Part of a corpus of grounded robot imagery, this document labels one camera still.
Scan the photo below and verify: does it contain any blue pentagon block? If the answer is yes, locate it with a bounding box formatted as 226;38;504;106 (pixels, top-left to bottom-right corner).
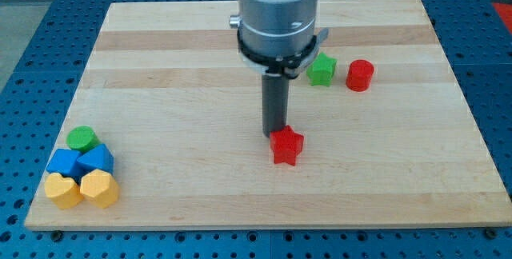
77;144;114;174

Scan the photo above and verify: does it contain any light wooden board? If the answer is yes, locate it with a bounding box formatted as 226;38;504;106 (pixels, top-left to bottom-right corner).
25;0;511;231

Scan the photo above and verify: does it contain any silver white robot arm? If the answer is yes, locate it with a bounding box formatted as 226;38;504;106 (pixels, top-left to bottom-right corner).
229;0;329;137

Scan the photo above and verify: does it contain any blue cube block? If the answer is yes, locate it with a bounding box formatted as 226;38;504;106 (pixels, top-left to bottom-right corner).
46;149;86;178

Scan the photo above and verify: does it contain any green cylinder block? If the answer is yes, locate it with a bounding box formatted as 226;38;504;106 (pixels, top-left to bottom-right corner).
66;126;101;153

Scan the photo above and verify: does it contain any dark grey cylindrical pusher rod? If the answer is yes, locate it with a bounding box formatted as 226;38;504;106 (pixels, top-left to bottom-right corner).
262;76;289;137

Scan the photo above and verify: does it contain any green star block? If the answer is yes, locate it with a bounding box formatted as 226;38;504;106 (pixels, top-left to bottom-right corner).
306;52;337;87

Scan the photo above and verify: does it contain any red star block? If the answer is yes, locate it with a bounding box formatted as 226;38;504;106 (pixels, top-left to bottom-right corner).
270;126;304;166

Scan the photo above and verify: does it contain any red cylinder block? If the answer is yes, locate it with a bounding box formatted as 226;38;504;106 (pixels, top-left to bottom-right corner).
346;59;374;92

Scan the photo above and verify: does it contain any yellow heart block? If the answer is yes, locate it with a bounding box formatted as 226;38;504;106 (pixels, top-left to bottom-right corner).
44;173;84;209

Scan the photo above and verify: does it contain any black cable clamp ring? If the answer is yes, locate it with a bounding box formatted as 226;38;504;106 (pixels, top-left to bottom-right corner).
236;27;330;80

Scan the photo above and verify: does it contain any yellow hexagon block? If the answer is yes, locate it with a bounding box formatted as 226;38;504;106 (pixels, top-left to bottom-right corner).
80;169;120;209

